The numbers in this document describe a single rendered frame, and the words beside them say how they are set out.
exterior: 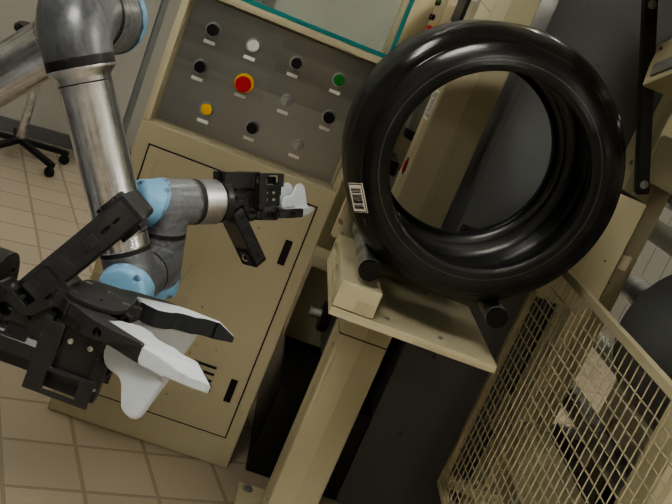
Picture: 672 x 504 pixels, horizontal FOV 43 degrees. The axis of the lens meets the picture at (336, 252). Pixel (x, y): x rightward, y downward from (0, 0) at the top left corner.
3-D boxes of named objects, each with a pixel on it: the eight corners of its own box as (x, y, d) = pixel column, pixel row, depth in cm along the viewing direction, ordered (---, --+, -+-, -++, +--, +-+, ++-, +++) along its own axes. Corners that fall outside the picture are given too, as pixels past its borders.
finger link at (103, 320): (166, 365, 64) (96, 317, 68) (174, 344, 63) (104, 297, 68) (119, 366, 60) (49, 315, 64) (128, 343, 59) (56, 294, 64)
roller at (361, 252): (374, 229, 202) (357, 238, 202) (365, 213, 200) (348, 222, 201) (385, 275, 168) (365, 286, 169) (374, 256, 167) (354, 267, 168)
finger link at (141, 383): (188, 447, 61) (110, 388, 66) (217, 373, 61) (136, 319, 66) (157, 451, 59) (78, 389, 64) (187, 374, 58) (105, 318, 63)
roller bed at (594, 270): (517, 270, 221) (567, 166, 213) (567, 290, 223) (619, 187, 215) (535, 296, 202) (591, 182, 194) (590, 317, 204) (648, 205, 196)
